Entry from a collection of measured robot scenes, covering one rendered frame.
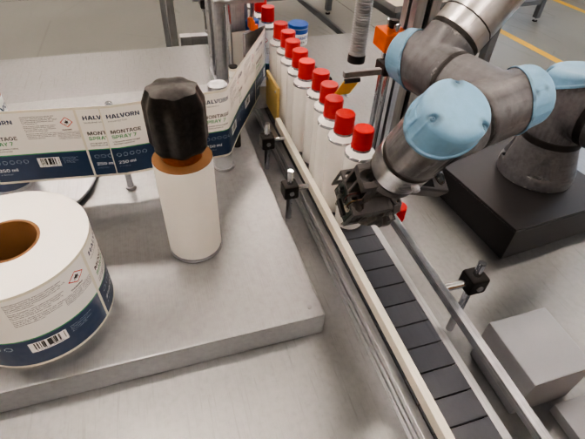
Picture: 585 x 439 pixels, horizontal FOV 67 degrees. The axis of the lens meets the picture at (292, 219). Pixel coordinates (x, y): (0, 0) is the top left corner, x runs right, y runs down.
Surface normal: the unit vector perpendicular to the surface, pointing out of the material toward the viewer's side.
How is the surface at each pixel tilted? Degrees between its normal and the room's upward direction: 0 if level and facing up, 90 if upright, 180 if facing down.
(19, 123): 90
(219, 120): 90
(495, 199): 2
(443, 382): 0
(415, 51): 49
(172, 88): 0
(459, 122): 30
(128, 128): 90
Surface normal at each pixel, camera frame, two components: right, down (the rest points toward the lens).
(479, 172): 0.04, -0.75
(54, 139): 0.19, 0.68
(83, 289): 0.94, 0.25
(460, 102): 0.18, -0.30
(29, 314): 0.52, 0.60
